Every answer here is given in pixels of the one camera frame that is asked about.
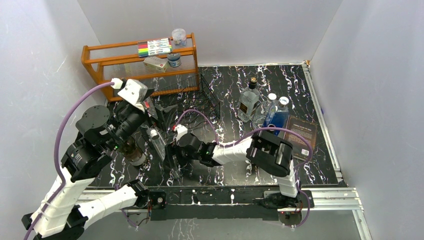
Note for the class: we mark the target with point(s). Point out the clear plastic round container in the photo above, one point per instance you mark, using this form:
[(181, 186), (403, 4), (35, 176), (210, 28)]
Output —
[(179, 37)]

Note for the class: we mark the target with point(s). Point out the dark wine bottle left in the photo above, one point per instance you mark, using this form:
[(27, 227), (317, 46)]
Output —
[(132, 152)]

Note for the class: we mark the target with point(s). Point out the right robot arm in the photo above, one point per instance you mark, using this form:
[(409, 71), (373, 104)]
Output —
[(262, 148)]

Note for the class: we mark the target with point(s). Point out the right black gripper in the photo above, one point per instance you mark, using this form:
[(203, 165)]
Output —
[(172, 150)]

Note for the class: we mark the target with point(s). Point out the blue water bottle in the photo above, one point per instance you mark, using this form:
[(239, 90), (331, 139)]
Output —
[(278, 113)]

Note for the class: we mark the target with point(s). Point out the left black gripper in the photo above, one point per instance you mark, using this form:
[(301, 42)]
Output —
[(166, 113)]

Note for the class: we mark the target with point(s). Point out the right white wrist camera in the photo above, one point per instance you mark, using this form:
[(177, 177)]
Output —
[(179, 131)]

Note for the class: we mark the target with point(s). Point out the clear bottle red label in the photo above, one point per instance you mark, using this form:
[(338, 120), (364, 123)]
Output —
[(158, 142)]

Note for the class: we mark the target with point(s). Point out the black wire wine rack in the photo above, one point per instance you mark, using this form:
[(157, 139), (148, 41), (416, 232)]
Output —
[(185, 91)]

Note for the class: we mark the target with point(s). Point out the square clear liquor bottle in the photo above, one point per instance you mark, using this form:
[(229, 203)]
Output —
[(248, 101)]

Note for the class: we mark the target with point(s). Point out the small white cardboard box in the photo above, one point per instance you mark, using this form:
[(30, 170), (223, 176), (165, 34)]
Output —
[(156, 63)]

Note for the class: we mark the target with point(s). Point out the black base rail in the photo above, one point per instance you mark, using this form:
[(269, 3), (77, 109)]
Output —
[(244, 202)]

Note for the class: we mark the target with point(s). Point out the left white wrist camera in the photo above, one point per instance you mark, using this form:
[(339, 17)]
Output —
[(132, 91)]

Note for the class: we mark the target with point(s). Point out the orange wooden shelf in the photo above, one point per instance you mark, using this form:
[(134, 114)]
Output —
[(121, 60)]

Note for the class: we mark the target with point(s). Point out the small blue tin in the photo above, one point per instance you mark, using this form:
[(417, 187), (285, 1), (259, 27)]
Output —
[(174, 59)]

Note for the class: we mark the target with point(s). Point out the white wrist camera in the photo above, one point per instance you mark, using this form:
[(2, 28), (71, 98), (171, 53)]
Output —
[(179, 131), (132, 91)]

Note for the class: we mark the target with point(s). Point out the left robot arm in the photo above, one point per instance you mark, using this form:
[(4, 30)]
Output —
[(100, 132)]

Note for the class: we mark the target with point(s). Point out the pack of coloured markers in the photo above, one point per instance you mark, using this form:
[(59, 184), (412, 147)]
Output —
[(154, 47)]

